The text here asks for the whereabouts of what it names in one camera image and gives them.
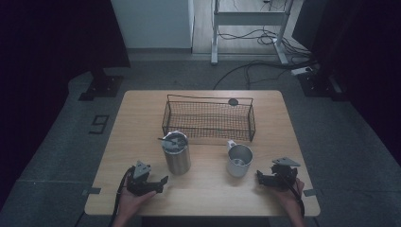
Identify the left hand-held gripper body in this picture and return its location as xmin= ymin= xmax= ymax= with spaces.
xmin=127 ymin=160 xmax=163 ymax=197

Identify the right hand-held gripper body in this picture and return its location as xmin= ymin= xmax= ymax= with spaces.
xmin=269 ymin=157 xmax=302 ymax=191

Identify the steel mug with white handle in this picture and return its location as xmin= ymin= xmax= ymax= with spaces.
xmin=225 ymin=139 xmax=254 ymax=179

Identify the steel tumbler with lid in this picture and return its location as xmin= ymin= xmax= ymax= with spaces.
xmin=161 ymin=131 xmax=192 ymax=176

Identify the black wire mesh basket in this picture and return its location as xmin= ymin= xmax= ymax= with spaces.
xmin=161 ymin=94 xmax=256 ymax=143

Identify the person's right hand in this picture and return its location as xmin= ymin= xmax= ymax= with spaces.
xmin=272 ymin=178 xmax=305 ymax=216

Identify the person's left hand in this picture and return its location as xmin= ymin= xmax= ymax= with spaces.
xmin=117 ymin=176 xmax=158 ymax=219

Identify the black stand base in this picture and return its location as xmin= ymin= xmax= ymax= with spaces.
xmin=297 ymin=69 xmax=349 ymax=102
xmin=78 ymin=67 xmax=125 ymax=102

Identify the white power strip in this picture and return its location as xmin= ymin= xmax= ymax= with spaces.
xmin=289 ymin=65 xmax=314 ymax=77

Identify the dark curtain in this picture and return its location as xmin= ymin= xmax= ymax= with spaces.
xmin=291 ymin=0 xmax=401 ymax=159
xmin=0 ymin=0 xmax=132 ymax=209

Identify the white cabinet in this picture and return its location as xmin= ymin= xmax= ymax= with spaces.
xmin=110 ymin=0 xmax=195 ymax=50

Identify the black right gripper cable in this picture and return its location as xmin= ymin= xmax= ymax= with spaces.
xmin=282 ymin=174 xmax=306 ymax=219

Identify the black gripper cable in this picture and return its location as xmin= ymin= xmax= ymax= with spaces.
xmin=108 ymin=166 xmax=136 ymax=227
xmin=282 ymin=174 xmax=306 ymax=219

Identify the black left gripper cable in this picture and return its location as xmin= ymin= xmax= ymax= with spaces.
xmin=108 ymin=166 xmax=136 ymax=227

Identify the long black floor cable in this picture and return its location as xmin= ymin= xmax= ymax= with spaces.
xmin=212 ymin=60 xmax=315 ymax=91

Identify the tangle of black floor cables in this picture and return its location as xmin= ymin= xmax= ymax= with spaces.
xmin=217 ymin=27 xmax=316 ymax=64

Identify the white desk frame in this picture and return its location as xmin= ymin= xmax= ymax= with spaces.
xmin=210 ymin=0 xmax=296 ymax=66

